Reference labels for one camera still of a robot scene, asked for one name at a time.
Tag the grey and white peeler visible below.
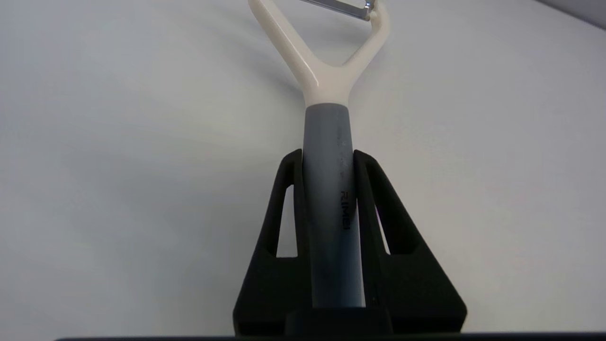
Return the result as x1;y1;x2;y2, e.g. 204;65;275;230
248;0;391;308

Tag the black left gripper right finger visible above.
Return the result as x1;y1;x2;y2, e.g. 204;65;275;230
353;150;468;335

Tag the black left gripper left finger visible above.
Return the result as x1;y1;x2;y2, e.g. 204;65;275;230
233;149;313;337

